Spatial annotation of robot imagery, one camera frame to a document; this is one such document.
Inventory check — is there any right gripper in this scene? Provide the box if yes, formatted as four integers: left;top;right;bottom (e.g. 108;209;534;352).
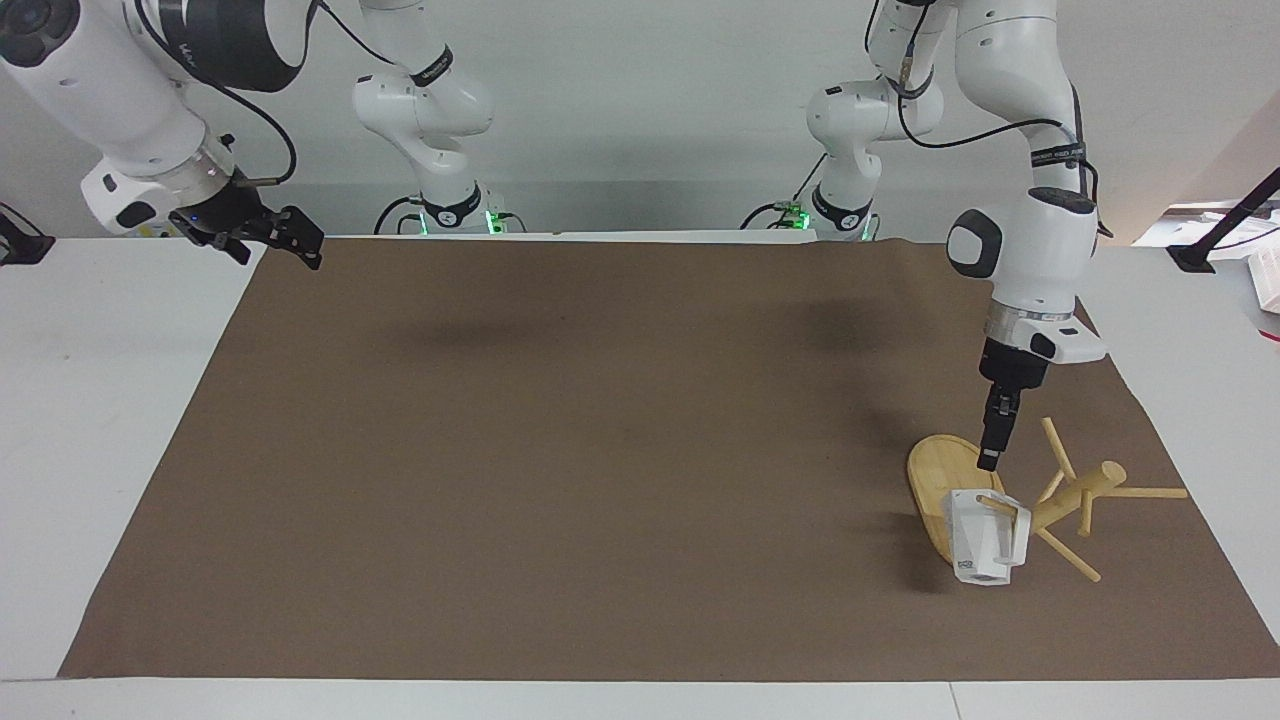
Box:
168;166;326;272

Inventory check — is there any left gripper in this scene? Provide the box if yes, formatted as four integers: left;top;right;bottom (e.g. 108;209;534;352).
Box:
977;337;1050;405

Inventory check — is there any wooden cup rack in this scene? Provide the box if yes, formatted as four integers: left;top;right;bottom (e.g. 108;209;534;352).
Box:
904;415;1191;585

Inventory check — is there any white cup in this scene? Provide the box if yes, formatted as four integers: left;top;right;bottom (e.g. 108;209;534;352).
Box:
944;487;1034;590

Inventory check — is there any black stand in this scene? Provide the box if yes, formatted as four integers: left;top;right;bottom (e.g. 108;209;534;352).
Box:
0;202;57;268
1164;165;1280;275

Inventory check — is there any black cable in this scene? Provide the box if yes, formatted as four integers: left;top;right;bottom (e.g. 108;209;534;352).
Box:
130;0;300;190
739;150;831;232
373;195;429;238
864;0;1114;241
314;0;403;70

